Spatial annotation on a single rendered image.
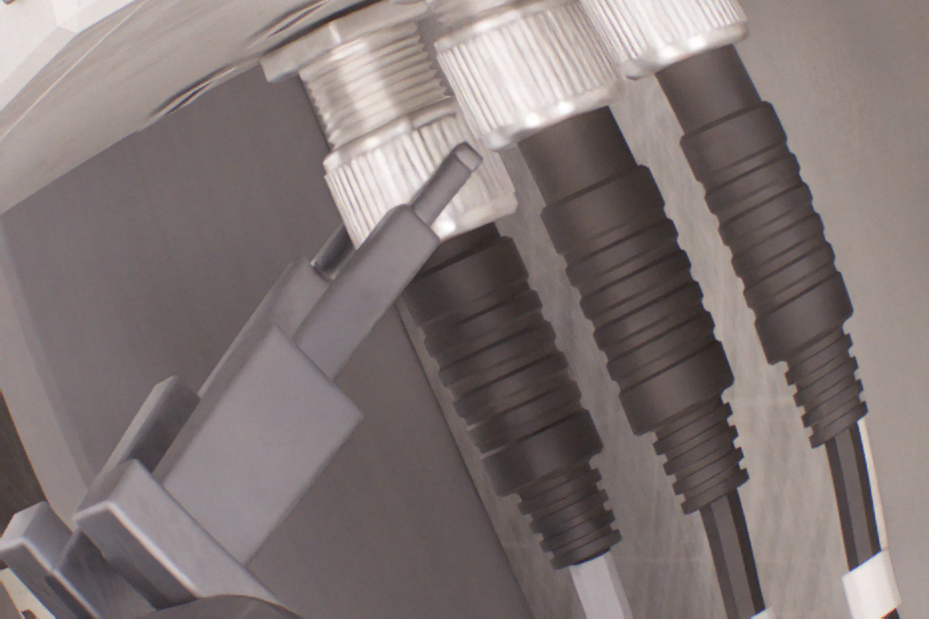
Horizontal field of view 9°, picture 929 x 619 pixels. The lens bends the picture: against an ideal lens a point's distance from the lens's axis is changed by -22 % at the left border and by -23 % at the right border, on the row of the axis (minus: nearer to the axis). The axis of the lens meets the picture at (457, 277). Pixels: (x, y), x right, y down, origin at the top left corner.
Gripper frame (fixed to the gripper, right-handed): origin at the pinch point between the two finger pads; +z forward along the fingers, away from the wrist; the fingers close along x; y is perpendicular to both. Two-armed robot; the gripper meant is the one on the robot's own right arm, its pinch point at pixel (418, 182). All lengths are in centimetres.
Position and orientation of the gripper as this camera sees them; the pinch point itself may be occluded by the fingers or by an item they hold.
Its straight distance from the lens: 65.9
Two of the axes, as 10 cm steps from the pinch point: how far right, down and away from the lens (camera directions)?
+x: 5.0, -2.5, -8.3
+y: 6.9, 6.9, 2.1
